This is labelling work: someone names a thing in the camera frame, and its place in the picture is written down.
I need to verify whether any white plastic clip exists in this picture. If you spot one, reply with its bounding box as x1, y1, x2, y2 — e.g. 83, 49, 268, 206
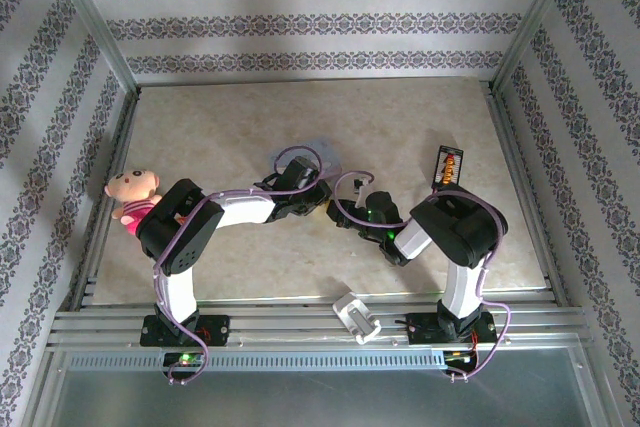
331, 291, 382, 346

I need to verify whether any black orange snack packet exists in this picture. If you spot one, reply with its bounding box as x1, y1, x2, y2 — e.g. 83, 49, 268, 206
431, 145, 467, 189

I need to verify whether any plush doll in pink shirt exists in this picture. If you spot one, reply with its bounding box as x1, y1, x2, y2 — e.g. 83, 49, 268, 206
103, 168, 164, 237

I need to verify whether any grey metal sheet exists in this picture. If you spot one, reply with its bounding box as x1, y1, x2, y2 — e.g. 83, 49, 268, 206
19, 346, 609, 427

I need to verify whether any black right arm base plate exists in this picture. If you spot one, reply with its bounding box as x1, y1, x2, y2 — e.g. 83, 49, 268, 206
405, 312, 498, 347

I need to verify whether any aluminium mounting rail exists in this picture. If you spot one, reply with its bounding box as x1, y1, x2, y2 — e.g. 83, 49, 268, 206
45, 307, 594, 351

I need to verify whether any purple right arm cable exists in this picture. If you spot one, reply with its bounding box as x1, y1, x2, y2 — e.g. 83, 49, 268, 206
332, 171, 512, 382

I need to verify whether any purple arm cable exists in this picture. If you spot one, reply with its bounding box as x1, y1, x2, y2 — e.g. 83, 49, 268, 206
152, 145, 346, 387
332, 171, 512, 382

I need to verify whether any grey slotted cable duct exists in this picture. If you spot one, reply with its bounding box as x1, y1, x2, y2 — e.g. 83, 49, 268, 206
63, 350, 447, 374

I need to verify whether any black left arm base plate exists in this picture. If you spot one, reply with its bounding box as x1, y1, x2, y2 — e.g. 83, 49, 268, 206
140, 313, 232, 348

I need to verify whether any aluminium side rail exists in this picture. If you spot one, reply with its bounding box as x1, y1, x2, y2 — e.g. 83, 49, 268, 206
485, 81, 570, 306
73, 86, 143, 309

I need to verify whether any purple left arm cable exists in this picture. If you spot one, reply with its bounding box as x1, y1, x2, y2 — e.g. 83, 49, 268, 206
152, 145, 346, 387

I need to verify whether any aluminium frame corner post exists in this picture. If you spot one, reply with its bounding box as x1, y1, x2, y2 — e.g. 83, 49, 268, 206
43, 0, 142, 96
491, 0, 585, 94

